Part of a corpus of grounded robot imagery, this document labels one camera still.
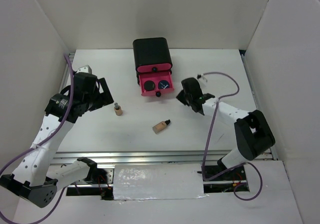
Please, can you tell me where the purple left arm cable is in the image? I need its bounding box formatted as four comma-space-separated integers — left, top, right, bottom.
0, 53, 76, 222

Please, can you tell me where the aluminium front rail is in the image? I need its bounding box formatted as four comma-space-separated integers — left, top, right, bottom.
51, 150, 273, 164

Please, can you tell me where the aluminium right side rail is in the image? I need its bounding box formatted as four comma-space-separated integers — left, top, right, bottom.
240, 53, 279, 161

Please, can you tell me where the aluminium left side rail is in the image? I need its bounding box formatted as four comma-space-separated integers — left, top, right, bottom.
62, 53, 75, 86

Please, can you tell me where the beige foundation bottle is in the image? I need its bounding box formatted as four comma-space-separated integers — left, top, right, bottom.
152, 119, 171, 134
114, 102, 123, 116

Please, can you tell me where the black drawer organizer box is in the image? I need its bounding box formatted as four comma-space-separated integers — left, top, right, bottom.
132, 37, 173, 85

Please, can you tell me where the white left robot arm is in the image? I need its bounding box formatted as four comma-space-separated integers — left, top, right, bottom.
0, 65, 114, 208

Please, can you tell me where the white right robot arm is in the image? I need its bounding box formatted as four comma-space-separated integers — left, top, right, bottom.
176, 77, 276, 180

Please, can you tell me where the aluminium rail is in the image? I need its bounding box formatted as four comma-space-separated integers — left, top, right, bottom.
62, 53, 75, 86
240, 53, 279, 161
51, 150, 273, 164

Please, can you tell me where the navy round compact jar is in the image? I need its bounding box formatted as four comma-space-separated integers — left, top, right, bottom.
158, 80, 171, 90

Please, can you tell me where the white foil cover sheet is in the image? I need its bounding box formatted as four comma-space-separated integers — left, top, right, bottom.
113, 163, 205, 201

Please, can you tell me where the lying beige foundation bottle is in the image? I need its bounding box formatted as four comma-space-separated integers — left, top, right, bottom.
152, 119, 171, 134

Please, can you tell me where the black lid powder jar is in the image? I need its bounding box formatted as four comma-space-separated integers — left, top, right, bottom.
143, 80, 156, 92

